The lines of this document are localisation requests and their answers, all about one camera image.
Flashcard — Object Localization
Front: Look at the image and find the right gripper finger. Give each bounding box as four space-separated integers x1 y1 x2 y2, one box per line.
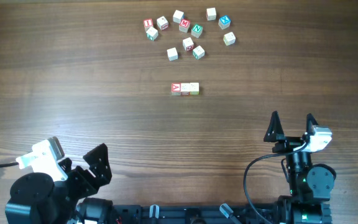
306 113 318 133
264 111 285 142

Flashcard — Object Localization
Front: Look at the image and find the yellow-sided picture block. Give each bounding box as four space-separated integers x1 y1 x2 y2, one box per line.
190 83 200 95

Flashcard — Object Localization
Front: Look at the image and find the dark red sided block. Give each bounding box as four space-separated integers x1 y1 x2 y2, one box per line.
180 83 191 95

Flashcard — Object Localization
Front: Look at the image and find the red A letter block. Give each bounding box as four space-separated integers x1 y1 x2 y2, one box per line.
171 83 181 95

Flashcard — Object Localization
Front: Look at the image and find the teal-sided picture block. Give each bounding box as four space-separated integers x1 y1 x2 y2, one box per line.
146 27 158 41

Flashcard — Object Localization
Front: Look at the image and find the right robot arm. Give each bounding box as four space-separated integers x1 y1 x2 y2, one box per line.
264 111 336 224

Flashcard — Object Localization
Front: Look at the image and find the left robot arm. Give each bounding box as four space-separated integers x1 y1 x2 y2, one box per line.
5 144 115 224

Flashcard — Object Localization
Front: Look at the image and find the yellow-sided block right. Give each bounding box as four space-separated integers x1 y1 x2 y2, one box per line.
223 32 236 46

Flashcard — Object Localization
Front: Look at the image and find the green-sided picture block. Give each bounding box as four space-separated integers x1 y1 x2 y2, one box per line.
193 45 205 60

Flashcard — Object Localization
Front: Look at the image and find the blue X letter block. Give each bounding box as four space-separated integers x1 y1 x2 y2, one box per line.
218 15 231 30

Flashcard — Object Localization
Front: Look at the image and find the red O sided block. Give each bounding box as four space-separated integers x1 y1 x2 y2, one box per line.
182 37 194 51

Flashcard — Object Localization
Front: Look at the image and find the plain wooden picture block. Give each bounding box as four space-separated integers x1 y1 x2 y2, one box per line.
167 47 178 61

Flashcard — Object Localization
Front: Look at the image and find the green N letter block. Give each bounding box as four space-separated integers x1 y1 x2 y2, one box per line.
191 24 203 38

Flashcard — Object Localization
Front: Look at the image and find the plain wooden block top right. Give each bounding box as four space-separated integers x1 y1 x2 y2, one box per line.
206 7 217 21

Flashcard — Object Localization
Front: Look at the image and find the red M letter block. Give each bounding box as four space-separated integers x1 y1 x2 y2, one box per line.
179 19 191 33

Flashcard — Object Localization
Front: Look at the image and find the red I letter block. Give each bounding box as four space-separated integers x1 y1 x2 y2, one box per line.
143 19 154 31

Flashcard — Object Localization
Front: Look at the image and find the red-sided picture block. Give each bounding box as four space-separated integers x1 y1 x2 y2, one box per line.
157 16 169 30

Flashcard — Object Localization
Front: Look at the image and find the plain top block blue side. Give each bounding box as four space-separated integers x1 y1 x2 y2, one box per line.
173 10 184 24

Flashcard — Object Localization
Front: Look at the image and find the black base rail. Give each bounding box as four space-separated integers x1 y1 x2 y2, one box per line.
104 203 333 224

